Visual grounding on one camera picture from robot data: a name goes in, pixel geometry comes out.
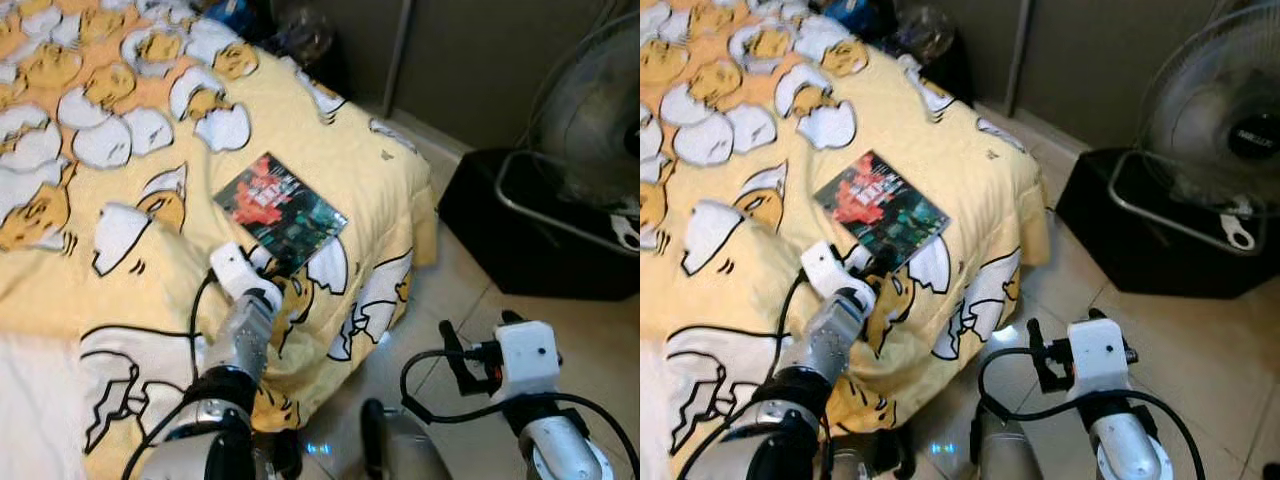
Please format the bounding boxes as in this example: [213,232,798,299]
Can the clear plastic bag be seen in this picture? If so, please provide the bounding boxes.
[268,3,337,66]
[893,3,956,63]

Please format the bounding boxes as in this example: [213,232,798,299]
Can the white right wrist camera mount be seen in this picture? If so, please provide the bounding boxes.
[493,320,562,403]
[1065,318,1138,403]

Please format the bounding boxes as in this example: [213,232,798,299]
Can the black wire cage fan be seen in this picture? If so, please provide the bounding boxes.
[495,12,641,257]
[1105,3,1280,257]

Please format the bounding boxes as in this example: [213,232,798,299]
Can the grey robot right leg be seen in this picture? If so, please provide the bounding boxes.
[360,398,451,480]
[965,405,1046,480]

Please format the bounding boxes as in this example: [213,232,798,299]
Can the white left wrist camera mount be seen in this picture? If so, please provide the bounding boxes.
[800,240,878,313]
[208,242,284,313]

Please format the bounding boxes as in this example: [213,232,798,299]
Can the black box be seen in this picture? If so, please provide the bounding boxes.
[1055,148,1280,301]
[437,148,641,303]

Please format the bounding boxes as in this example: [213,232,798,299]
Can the dark red cover magazine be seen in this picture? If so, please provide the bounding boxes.
[213,151,350,278]
[814,150,952,274]

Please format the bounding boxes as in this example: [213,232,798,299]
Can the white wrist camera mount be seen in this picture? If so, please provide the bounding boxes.
[800,240,878,313]
[208,242,284,313]
[493,320,562,403]
[1065,318,1138,403]

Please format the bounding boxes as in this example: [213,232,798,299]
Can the grey upright pole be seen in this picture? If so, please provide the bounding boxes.
[383,0,413,119]
[1005,0,1033,116]

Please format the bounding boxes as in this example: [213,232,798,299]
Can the yellow egg cartoon blanket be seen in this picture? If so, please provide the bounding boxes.
[640,0,1051,480]
[0,0,441,480]

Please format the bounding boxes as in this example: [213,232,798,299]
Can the white quilted bed sheet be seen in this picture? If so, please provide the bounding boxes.
[640,340,671,480]
[0,330,96,480]

